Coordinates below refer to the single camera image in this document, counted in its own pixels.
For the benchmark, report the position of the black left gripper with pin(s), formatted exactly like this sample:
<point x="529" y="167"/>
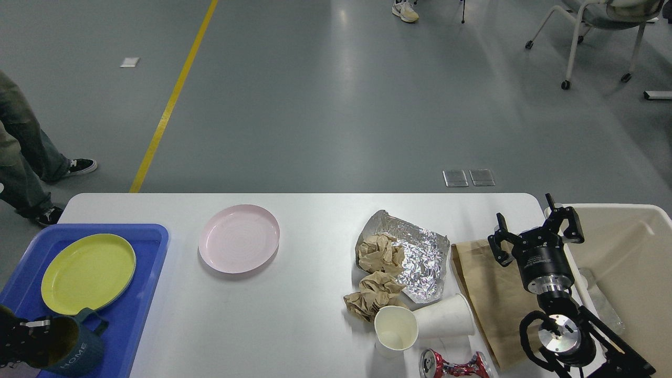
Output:
<point x="12" y="350"/>

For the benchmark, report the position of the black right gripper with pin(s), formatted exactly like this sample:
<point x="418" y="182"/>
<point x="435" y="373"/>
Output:
<point x="542" y="259"/>

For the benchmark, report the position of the dark teal mug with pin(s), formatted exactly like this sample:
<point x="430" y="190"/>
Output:
<point x="71" y="347"/>

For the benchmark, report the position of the pink plate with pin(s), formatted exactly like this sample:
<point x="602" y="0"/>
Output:
<point x="239" y="239"/>

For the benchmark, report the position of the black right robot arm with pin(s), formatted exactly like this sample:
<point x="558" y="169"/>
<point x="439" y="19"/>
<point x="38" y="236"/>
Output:
<point x="561" y="334"/>

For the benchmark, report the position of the blue plastic tray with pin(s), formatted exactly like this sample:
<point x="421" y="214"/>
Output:
<point x="126" y="315"/>

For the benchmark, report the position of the brown paper bag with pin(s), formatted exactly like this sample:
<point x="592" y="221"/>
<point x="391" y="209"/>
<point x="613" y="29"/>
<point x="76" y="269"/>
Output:
<point x="497" y="298"/>

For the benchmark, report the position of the yellow-green plate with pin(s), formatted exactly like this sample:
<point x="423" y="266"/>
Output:
<point x="91" y="272"/>

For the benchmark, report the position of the beige plastic bin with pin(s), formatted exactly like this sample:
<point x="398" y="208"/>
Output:
<point x="628" y="249"/>

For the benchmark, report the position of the right metal floor socket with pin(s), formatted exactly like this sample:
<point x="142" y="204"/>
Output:
<point x="482" y="177"/>

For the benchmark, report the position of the metal floor socket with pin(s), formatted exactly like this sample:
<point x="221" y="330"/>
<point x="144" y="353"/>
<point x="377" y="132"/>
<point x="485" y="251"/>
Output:
<point x="482" y="177"/>
<point x="455" y="178"/>

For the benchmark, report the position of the clear plastic bottle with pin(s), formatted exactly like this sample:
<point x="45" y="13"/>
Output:
<point x="604" y="308"/>

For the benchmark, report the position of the left metal floor socket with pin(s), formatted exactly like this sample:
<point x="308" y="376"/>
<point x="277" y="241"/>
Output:
<point x="455" y="178"/>

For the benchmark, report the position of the lying white paper cup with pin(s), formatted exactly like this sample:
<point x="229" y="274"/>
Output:
<point x="450" y="317"/>

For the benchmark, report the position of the crumpled aluminium foil sheet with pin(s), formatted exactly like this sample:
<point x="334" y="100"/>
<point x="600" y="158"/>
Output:
<point x="426" y="253"/>

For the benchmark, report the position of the crushed red soda can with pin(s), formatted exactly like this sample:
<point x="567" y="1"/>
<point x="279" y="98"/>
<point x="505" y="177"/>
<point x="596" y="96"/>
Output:
<point x="433" y="364"/>

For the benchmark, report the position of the crumpled brown paper upper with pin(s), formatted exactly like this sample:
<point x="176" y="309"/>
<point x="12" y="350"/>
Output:
<point x="380" y="253"/>

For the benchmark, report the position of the crumpled brown paper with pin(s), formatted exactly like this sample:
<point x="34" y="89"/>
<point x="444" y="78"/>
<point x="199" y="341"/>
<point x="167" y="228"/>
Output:
<point x="377" y="290"/>
<point x="380" y="253"/>

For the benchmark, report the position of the upright white paper cup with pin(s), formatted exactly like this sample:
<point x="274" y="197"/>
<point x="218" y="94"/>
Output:
<point x="396" y="331"/>

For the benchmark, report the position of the person in green trousers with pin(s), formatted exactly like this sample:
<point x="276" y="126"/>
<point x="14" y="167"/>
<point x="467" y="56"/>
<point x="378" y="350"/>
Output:
<point x="29" y="157"/>

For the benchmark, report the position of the crumpled brown paper lower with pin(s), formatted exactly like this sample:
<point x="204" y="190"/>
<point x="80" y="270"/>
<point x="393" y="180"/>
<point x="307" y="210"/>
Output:
<point x="377" y="290"/>

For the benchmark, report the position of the white metal bar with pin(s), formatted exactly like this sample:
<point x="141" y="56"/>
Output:
<point x="663" y="95"/>

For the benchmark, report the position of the person in white sneakers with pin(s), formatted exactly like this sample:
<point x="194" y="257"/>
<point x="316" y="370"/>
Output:
<point x="405" y="11"/>

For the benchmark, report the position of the white frame chair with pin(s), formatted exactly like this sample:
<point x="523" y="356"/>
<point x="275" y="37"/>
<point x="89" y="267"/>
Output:
<point x="614" y="15"/>

